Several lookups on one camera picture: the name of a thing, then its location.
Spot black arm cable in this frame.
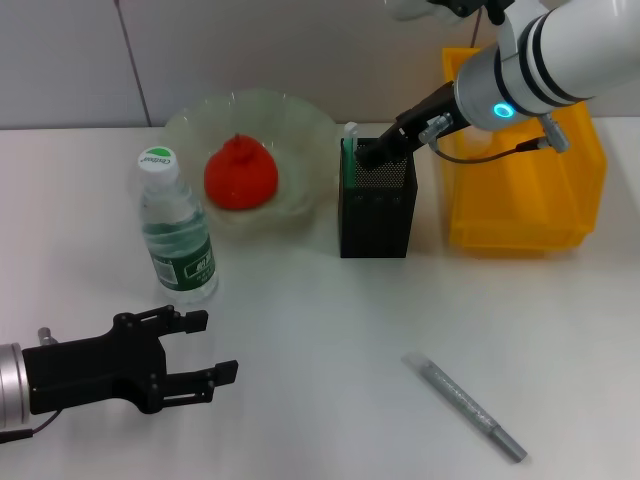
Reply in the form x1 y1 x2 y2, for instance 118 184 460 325
419 114 554 164
0 409 64 444

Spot green glass fruit bowl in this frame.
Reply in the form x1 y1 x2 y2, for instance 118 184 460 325
163 89 337 236

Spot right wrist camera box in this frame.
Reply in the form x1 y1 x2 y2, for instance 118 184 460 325
387 0 506 27

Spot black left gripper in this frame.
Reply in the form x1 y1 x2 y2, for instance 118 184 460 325
21 305 240 416

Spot grey marker pen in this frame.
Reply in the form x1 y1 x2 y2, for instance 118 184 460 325
402 351 529 464

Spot yellow plastic bin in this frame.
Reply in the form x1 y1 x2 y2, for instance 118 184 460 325
441 47 609 251

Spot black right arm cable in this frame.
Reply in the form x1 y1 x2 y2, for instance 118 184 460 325
419 114 554 164

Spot black mesh pen holder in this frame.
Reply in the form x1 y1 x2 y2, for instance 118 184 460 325
338 137 419 260

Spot clear bottle with green label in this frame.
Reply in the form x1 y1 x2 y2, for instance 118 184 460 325
137 146 220 305

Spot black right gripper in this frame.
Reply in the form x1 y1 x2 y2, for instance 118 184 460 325
354 81 469 169

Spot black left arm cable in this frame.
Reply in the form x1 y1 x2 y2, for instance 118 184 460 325
0 409 64 444

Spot orange fruit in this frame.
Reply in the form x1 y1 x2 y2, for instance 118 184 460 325
203 133 279 211

